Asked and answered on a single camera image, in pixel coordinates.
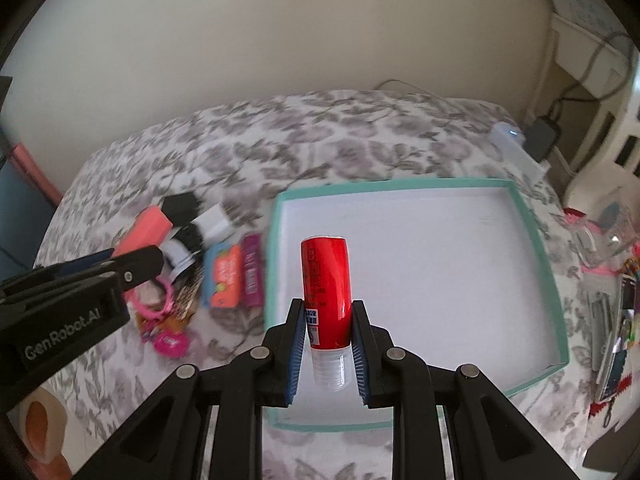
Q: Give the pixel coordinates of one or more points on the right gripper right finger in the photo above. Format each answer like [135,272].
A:
[369,345]

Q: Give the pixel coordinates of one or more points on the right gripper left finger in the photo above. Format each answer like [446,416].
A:
[286,347]

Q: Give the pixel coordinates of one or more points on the red glue stick tube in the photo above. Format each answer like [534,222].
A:
[328,309]

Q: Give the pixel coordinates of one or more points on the orange blue toy block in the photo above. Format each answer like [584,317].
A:
[222,287]

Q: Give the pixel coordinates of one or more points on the black gold patterned lighter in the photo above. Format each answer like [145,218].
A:
[187,299]

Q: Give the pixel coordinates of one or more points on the white charger cube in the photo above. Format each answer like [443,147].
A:
[213,225]

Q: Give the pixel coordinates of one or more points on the black power adapter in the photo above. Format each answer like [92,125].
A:
[180,209]

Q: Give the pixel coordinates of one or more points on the tape roll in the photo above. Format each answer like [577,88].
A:
[41,424]

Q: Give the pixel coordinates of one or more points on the pink sunglasses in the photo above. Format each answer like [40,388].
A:
[153,299]

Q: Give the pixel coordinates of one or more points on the teal white shallow box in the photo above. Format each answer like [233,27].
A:
[454,269]

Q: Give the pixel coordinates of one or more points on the pink candy wrapper toy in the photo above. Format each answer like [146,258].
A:
[167,336]

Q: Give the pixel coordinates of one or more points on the magenta lighter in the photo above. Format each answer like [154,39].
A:
[252,281]

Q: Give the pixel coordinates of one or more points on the coral pink eraser block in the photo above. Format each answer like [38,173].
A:
[150,229]

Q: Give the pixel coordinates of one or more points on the floral grey white blanket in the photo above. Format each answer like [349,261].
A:
[242,156]

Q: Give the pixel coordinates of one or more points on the white power bank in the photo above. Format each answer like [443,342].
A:
[510,143]

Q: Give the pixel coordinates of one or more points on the black charger with cable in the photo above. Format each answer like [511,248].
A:
[540,137]

